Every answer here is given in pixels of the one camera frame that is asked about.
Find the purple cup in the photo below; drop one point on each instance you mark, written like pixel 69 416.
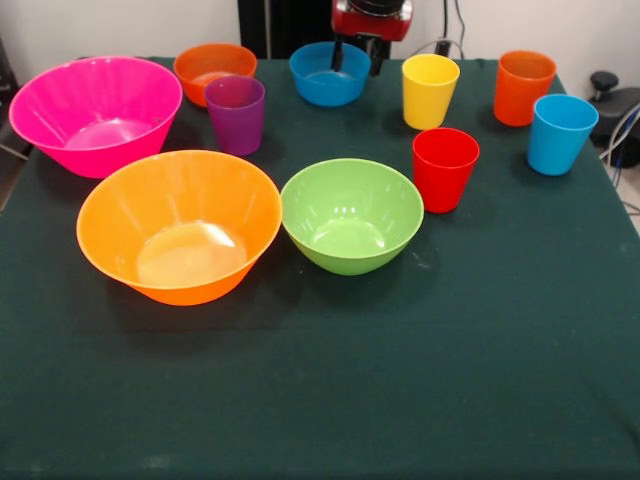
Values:
pixel 235 125

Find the blue cup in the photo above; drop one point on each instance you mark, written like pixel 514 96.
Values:
pixel 555 145

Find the large pink bowl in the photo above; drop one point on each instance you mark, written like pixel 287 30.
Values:
pixel 60 100

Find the dark green table cloth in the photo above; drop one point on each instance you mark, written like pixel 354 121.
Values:
pixel 350 375

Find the red cup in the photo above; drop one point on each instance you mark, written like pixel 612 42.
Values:
pixel 440 185

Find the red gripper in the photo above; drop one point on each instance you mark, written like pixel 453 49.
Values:
pixel 372 26

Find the black round knob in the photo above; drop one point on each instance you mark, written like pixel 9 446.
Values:
pixel 604 80

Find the black power plug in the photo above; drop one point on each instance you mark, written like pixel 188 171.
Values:
pixel 443 47

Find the large orange bowl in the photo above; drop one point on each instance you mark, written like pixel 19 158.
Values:
pixel 150 200

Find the black round base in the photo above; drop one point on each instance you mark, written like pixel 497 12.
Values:
pixel 627 100

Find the yellow cup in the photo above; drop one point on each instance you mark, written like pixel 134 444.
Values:
pixel 427 105

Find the black equipment box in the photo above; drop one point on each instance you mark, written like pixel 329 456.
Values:
pixel 5 75

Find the grey metal leg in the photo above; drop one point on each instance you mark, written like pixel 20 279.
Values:
pixel 12 150

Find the green bowl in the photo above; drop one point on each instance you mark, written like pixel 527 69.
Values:
pixel 350 210

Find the blue bowl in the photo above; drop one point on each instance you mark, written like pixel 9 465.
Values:
pixel 320 92

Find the small dark orange bowl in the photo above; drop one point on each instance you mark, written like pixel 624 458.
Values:
pixel 194 85

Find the orange cup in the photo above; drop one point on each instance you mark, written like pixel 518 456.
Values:
pixel 515 100

